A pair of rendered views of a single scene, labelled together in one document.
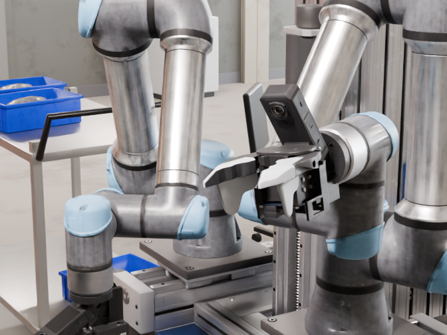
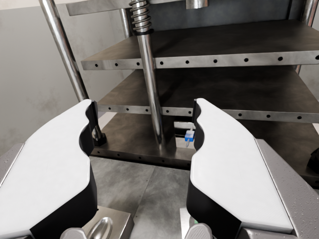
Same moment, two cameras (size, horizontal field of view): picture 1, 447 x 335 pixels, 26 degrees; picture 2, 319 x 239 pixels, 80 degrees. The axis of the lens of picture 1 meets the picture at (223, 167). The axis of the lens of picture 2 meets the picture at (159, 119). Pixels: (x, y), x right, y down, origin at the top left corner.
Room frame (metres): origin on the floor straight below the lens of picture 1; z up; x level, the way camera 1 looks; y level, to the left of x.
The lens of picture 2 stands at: (1.11, -0.06, 1.51)
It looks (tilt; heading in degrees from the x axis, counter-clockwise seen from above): 32 degrees down; 148
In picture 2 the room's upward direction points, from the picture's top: 9 degrees counter-clockwise
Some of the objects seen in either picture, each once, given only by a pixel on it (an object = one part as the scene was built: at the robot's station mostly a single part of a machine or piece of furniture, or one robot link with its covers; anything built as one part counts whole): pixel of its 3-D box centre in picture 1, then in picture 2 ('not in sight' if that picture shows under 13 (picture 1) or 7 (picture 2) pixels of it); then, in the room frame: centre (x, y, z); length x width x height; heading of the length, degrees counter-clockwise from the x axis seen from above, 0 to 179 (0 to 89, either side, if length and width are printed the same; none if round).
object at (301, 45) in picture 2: not in sight; (199, 42); (0.28, 0.79, 1.27); 1.10 x 0.74 x 0.05; 36
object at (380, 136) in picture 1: (358, 145); not in sight; (1.26, -0.18, 1.43); 0.11 x 0.08 x 0.09; 146
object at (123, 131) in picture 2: not in sight; (199, 120); (0.31, 0.75, 0.76); 1.30 x 0.84 x 0.06; 36
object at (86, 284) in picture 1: (89, 276); not in sight; (1.50, 0.22, 1.15); 0.08 x 0.08 x 0.05
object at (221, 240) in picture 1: (207, 224); not in sight; (1.98, 0.03, 1.09); 0.15 x 0.15 x 0.10
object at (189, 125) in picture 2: not in sight; (205, 112); (0.40, 0.71, 0.87); 0.50 x 0.27 x 0.17; 126
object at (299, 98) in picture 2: not in sight; (200, 83); (0.28, 0.79, 1.02); 1.10 x 0.74 x 0.05; 36
